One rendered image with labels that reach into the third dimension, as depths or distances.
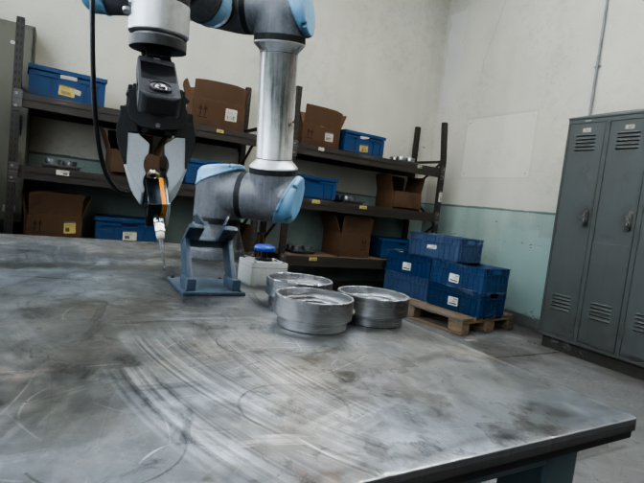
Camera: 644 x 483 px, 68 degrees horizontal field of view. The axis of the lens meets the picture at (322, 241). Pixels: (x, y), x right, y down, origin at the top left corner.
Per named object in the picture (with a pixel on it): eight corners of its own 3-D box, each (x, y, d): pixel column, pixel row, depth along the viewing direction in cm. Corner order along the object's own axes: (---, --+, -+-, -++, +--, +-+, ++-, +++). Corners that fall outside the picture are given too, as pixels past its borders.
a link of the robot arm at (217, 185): (205, 215, 126) (210, 163, 125) (253, 220, 124) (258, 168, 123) (183, 215, 115) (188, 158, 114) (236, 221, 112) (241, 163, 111)
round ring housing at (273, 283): (343, 310, 75) (346, 284, 75) (289, 313, 69) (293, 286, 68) (303, 295, 83) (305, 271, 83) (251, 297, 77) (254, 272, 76)
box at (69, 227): (91, 244, 372) (95, 195, 369) (17, 241, 344) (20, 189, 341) (83, 238, 405) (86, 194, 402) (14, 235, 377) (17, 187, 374)
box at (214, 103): (248, 133, 420) (253, 88, 417) (183, 123, 396) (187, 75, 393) (238, 137, 452) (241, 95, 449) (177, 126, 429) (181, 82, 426)
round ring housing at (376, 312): (358, 308, 78) (361, 283, 77) (418, 323, 72) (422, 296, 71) (320, 316, 69) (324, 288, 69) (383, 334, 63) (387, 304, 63)
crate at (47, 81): (98, 113, 399) (101, 86, 397) (105, 108, 367) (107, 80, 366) (25, 100, 371) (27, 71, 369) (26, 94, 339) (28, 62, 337)
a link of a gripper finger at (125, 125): (149, 169, 63) (159, 103, 62) (150, 169, 62) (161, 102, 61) (111, 161, 61) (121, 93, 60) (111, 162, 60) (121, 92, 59)
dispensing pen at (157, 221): (152, 259, 54) (141, 158, 63) (150, 280, 57) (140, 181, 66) (172, 258, 55) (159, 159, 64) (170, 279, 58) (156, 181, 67)
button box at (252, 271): (286, 287, 89) (288, 262, 88) (250, 287, 85) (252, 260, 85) (268, 279, 96) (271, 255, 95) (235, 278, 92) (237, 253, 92)
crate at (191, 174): (229, 189, 461) (231, 166, 459) (242, 191, 428) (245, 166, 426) (173, 183, 435) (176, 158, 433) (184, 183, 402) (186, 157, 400)
